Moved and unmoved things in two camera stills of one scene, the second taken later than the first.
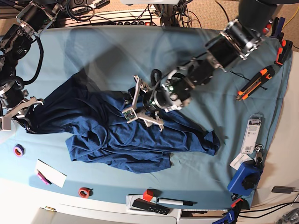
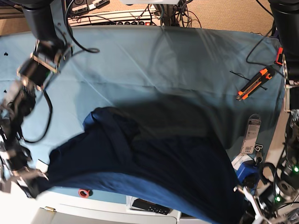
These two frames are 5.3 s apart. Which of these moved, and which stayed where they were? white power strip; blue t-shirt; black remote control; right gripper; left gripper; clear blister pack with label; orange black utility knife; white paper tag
Moved: right gripper; left gripper; blue t-shirt
Stayed: orange black utility knife; clear blister pack with label; white paper tag; white power strip; black remote control
